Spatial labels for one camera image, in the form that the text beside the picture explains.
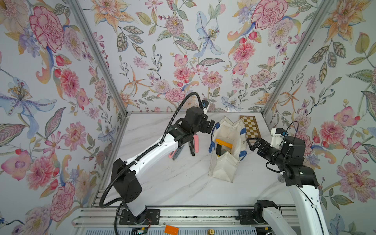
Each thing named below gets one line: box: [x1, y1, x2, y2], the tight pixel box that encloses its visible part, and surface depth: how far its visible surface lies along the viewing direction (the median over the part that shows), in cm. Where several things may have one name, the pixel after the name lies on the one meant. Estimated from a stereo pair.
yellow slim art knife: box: [215, 138, 234, 149], surface depth 102 cm
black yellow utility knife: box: [215, 142, 223, 158], surface depth 103 cm
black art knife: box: [188, 136, 196, 157], surface depth 102 cm
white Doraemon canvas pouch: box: [207, 116, 247, 183], surface depth 87 cm
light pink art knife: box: [193, 134, 200, 154], surface depth 103 cm
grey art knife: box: [172, 144, 185, 161], surface depth 100 cm
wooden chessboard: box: [238, 115, 262, 139], surface depth 112 cm
